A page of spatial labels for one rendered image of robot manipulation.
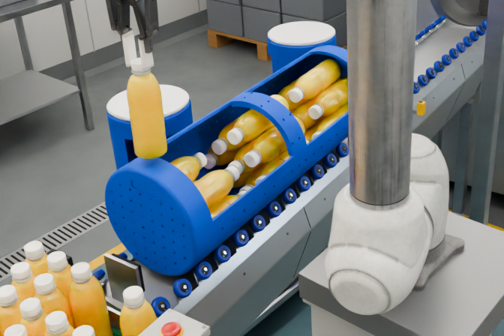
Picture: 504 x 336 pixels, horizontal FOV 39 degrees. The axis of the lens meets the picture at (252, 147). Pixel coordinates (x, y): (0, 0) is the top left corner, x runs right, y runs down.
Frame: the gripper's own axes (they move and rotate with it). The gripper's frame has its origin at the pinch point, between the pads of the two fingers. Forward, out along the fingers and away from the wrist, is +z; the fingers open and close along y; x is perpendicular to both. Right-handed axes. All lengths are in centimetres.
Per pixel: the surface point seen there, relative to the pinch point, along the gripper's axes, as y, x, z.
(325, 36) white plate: 28, -138, 47
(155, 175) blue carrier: -4.2, 4.3, 26.5
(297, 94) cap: -5, -57, 32
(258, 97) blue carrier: -3.1, -39.3, 26.1
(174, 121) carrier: 40, -55, 50
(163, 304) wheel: -11, 15, 52
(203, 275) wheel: -12, 1, 53
